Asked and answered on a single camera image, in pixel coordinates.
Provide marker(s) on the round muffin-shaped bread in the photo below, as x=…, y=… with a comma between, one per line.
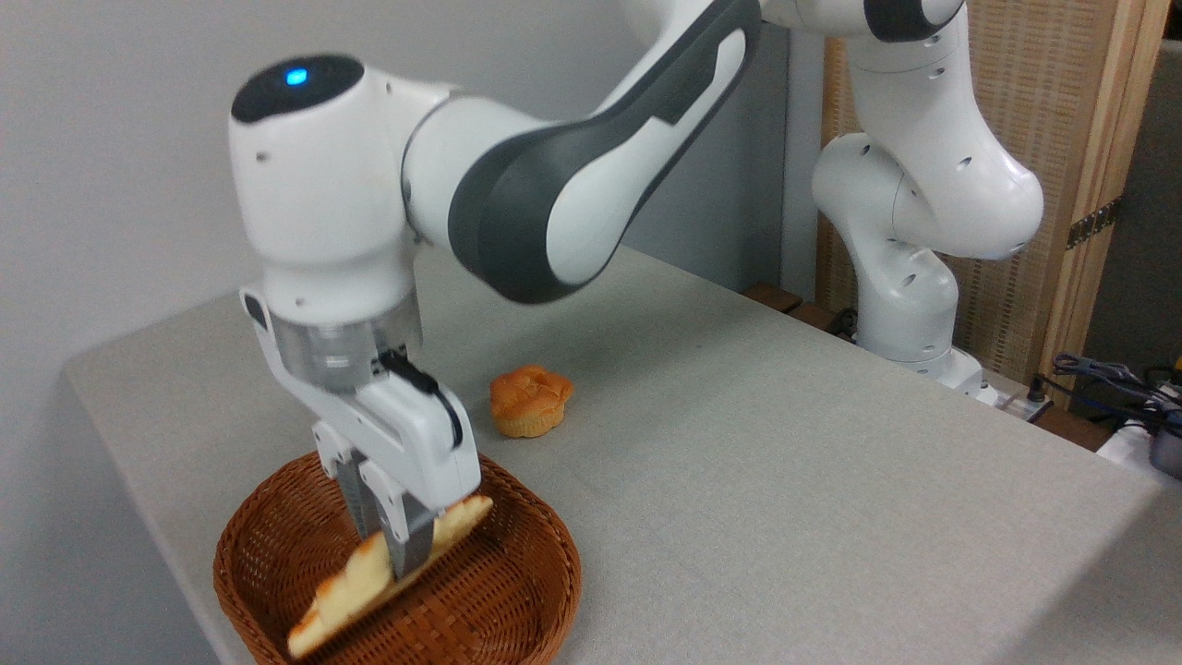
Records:
x=528, y=399

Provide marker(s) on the brown woven wicker basket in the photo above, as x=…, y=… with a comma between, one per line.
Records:
x=499, y=591

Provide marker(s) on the braided bread loaf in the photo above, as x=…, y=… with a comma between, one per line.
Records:
x=360, y=577

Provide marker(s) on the metal screen hinge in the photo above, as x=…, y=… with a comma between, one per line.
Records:
x=1094, y=223

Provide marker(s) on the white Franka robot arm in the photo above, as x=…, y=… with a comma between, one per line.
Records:
x=314, y=185

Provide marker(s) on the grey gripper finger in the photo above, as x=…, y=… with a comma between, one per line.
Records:
x=402, y=536
x=343, y=471

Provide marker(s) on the brown wooden block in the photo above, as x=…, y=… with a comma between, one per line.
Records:
x=774, y=297

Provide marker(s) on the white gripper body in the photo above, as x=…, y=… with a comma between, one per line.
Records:
x=406, y=425

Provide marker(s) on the woven wooden folding screen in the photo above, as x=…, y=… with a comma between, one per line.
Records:
x=1062, y=92

